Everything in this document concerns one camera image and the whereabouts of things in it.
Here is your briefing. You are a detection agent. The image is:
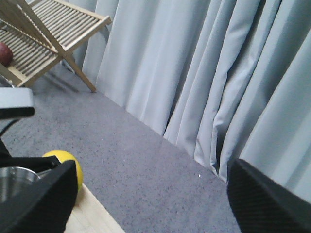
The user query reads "steel double jigger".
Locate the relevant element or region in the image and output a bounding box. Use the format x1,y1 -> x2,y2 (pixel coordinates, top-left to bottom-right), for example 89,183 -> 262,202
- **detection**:
0,166 -> 51,204

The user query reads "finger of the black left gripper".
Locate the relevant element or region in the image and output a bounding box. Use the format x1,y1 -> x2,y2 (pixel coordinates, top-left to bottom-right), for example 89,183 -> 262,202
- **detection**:
0,156 -> 61,173

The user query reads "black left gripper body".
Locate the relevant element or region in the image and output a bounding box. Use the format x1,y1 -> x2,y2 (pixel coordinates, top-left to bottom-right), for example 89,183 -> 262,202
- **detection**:
0,87 -> 35,159

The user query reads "red apple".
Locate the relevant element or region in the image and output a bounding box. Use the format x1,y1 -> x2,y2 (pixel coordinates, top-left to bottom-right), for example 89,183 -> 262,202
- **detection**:
0,42 -> 14,67

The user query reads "wooden dish rack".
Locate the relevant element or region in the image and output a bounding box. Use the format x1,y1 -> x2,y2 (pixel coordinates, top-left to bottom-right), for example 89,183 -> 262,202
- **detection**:
0,0 -> 112,92

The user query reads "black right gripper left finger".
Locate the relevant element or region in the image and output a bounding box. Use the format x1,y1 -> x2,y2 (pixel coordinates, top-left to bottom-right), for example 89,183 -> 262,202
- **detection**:
0,160 -> 77,233

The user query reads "wooden cutting board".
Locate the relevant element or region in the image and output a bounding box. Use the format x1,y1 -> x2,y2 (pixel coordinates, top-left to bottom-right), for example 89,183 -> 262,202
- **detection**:
65,184 -> 124,233

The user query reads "yellow lemon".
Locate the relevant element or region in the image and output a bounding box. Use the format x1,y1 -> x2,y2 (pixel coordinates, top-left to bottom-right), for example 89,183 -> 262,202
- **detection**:
41,150 -> 84,192

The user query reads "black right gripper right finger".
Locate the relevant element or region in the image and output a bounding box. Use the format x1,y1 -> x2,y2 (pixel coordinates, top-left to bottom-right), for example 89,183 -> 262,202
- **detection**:
227,159 -> 311,233

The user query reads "grey curtain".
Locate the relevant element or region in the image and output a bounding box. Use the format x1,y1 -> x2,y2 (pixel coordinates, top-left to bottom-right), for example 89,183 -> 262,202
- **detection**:
73,0 -> 311,201

